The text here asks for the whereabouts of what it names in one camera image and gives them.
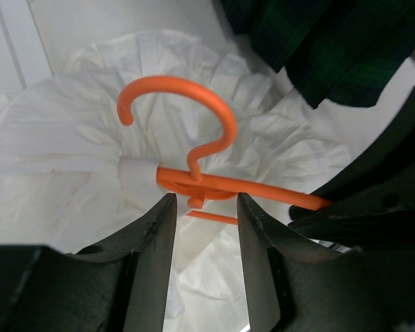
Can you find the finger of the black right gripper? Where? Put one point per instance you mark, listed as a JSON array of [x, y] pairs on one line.
[[372, 199]]

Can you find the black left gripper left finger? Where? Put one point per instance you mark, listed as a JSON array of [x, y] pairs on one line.
[[117, 284]]

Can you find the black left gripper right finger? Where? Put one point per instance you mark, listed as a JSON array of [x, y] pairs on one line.
[[295, 284]]

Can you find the white cloth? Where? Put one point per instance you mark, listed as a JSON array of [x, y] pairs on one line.
[[71, 174]]

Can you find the green plaid skirt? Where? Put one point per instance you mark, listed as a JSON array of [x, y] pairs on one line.
[[345, 51]]

